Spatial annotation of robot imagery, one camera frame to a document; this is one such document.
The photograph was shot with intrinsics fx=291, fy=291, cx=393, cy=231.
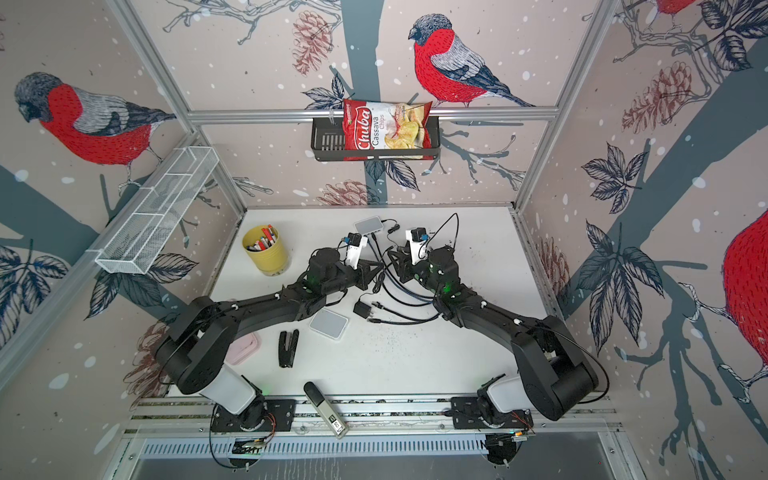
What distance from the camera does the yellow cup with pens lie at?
941 mm

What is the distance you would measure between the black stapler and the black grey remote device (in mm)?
110

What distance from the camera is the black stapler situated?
2.72 ft

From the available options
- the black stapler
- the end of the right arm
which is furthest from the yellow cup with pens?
the end of the right arm

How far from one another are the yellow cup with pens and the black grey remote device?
0.41 meters

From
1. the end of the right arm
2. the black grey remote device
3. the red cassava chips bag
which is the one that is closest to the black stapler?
the black grey remote device

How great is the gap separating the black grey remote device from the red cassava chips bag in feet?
2.20

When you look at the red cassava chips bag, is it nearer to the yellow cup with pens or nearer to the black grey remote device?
the yellow cup with pens

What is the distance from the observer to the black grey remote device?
708 millimetres

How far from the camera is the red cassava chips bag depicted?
873 millimetres

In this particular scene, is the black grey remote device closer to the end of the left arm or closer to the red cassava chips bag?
the end of the left arm

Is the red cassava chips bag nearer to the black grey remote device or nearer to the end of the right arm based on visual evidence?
the end of the right arm
